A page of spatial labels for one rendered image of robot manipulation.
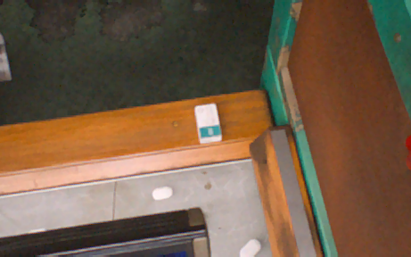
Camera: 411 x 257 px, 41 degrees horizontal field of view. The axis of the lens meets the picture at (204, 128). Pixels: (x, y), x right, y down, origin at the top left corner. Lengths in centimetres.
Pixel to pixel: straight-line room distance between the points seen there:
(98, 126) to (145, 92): 92
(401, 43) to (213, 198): 52
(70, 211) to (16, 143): 15
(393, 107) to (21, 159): 62
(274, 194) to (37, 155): 39
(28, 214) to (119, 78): 102
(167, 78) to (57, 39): 42
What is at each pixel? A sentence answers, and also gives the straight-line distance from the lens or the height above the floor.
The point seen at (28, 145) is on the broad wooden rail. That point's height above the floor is 76.
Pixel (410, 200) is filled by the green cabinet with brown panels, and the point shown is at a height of 114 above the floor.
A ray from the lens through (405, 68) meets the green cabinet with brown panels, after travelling 45.
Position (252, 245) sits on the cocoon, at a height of 76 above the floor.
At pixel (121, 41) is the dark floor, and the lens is 196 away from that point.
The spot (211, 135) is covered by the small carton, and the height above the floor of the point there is 78.
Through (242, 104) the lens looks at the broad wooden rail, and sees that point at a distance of 94.
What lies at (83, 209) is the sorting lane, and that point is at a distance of 91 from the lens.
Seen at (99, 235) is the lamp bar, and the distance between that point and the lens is 52.
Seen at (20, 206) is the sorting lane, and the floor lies 74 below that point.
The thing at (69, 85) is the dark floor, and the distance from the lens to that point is 190.
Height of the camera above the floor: 159
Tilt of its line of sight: 64 degrees down
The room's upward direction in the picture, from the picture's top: straight up
